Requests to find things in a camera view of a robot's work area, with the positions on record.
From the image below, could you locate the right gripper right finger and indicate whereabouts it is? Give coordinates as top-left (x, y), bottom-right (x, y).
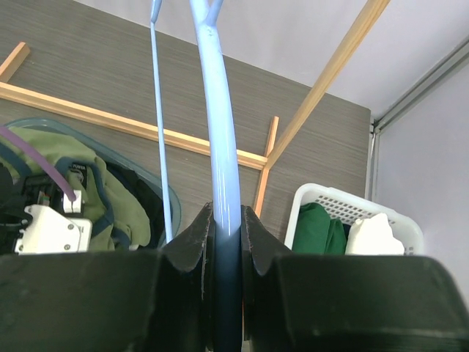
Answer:
top-left (240, 206), bottom-right (468, 351)

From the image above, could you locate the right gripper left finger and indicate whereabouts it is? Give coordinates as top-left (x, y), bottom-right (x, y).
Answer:
top-left (1, 204), bottom-right (215, 351)

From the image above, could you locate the olive green tank top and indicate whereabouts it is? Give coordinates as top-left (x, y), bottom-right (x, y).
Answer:
top-left (1, 127), bottom-right (150, 252)

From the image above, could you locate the light blue hanger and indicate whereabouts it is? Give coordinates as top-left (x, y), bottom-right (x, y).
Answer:
top-left (147, 1), bottom-right (243, 351)

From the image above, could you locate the navy maroon tank top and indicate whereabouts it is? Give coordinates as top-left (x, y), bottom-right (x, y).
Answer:
top-left (106, 163), bottom-right (165, 249)

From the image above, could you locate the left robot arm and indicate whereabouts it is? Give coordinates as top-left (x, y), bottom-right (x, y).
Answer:
top-left (1, 164), bottom-right (63, 255)

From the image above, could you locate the folded green garment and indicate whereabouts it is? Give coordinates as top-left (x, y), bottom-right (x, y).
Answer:
top-left (292, 202), bottom-right (347, 255)

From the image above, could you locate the folded white garment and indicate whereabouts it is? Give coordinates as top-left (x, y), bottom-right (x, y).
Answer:
top-left (345, 213), bottom-right (405, 255)

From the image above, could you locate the white plastic basket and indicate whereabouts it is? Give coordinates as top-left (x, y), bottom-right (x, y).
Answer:
top-left (284, 183), bottom-right (424, 256)

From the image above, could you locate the blue plastic tub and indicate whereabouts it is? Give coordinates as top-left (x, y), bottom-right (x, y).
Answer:
top-left (4, 118), bottom-right (182, 246)

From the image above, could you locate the wooden clothes rack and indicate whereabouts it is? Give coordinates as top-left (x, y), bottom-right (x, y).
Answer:
top-left (1, 0), bottom-right (388, 216)

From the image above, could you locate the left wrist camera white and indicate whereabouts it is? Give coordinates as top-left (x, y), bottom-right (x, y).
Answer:
top-left (14, 190), bottom-right (92, 255)

